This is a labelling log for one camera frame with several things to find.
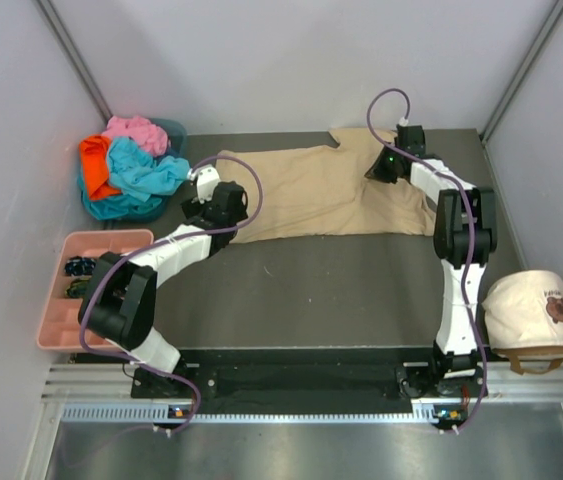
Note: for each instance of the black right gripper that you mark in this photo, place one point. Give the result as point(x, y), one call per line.
point(375, 172)

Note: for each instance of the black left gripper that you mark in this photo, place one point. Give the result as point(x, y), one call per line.
point(193, 208)

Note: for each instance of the beige t shirt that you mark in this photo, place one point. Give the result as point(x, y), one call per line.
point(322, 190)

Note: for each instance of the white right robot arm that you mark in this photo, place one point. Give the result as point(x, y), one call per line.
point(464, 237)

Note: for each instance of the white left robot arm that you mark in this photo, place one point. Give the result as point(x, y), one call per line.
point(120, 300)

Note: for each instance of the teal plastic basket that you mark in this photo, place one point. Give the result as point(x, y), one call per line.
point(130, 170)

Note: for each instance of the cyan t shirt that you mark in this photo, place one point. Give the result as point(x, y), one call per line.
point(145, 182)

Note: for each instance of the pink t shirt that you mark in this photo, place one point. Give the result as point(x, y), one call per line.
point(147, 135)

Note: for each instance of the orange t shirt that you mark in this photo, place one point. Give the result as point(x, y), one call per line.
point(93, 158)

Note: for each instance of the dark patterned rolled item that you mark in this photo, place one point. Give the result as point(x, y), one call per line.
point(78, 266)
point(77, 288)

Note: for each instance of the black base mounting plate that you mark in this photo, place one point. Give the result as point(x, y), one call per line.
point(302, 389)

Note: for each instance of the cream fabric storage bag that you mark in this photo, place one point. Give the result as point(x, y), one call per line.
point(523, 315)

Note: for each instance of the pink compartment tray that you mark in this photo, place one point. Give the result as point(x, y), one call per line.
point(59, 327)

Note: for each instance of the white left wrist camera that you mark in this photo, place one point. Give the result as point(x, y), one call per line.
point(205, 180)

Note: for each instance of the aluminium frame post right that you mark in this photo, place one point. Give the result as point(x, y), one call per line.
point(538, 45)

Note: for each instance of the aluminium frame post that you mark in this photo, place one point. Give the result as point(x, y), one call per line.
point(538, 45)
point(67, 44)

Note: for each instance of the aluminium frame post left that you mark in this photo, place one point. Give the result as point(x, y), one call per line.
point(67, 44)

